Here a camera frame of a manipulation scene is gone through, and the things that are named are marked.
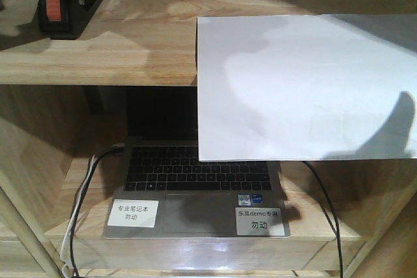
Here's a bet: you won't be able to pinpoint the silver laptop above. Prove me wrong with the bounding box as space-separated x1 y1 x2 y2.
104 87 290 239

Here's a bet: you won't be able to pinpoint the black cable left of laptop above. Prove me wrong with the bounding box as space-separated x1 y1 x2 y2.
68 147 124 278

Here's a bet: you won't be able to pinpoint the white label sticker right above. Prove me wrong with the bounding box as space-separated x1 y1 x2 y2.
235 207 286 237

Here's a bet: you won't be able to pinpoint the white label sticker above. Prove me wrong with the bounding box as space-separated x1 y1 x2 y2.
107 199 159 228
235 207 286 237

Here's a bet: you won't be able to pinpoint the black cable of laptop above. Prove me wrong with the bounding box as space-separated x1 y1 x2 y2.
68 147 124 278
300 160 345 278

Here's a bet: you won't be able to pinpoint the black stapler with orange button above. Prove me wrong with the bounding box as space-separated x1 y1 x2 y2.
37 0 103 40

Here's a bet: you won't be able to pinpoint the wooden shelf unit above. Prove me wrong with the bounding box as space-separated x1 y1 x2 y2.
1 0 416 277

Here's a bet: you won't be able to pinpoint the white paper sheets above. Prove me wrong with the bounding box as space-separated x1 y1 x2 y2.
197 14 416 161

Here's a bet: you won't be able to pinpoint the white label sticker left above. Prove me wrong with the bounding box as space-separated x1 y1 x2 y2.
107 199 159 228

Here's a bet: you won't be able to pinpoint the black cable right of laptop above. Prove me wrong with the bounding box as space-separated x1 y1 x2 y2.
300 160 345 278

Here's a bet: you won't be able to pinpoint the white cable left of laptop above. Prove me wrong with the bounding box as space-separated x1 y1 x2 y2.
61 155 98 278

